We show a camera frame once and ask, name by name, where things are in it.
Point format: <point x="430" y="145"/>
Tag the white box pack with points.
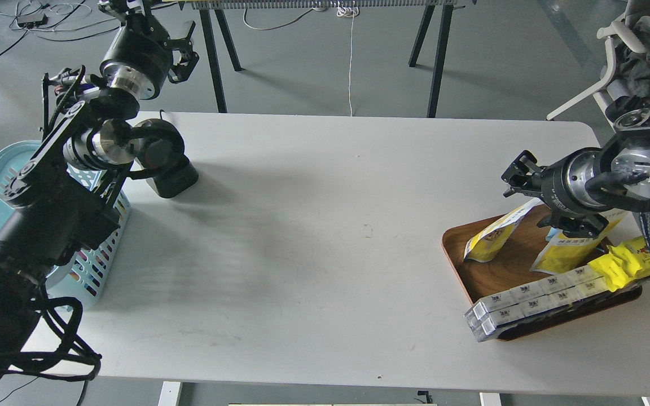
<point x="550" y="293"/>
<point x="480" y="336"/>

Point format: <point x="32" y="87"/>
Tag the black barcode scanner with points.
<point x="175" y="180"/>

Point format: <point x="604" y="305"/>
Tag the brown wooden tray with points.
<point x="511" y="268"/>

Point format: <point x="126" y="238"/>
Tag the blue white snack bag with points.
<point x="552" y="232"/>

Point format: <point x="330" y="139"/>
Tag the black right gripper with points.
<point x="563" y="188"/>

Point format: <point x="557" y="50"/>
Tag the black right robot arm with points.
<point x="622" y="170"/>

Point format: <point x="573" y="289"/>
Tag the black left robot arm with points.
<point x="64" y="197"/>

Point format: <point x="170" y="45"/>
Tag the yellow white snack pouch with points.
<point x="484" y="246"/>

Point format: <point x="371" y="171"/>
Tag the upper white box pack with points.
<point x="550" y="293"/>

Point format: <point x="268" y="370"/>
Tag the bright yellow snack packet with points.
<point x="623" y="264"/>

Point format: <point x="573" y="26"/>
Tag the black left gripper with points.
<point x="137" y="60"/>

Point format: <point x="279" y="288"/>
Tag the black trestle table legs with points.
<point x="314" y="43"/>

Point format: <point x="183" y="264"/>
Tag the yellow snack pouch on tray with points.
<point x="562" y="254"/>

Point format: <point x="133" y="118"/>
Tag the white chair with clothes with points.
<point x="624" y="82"/>

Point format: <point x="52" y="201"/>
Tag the lower white box pack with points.
<point x="480" y="336"/>

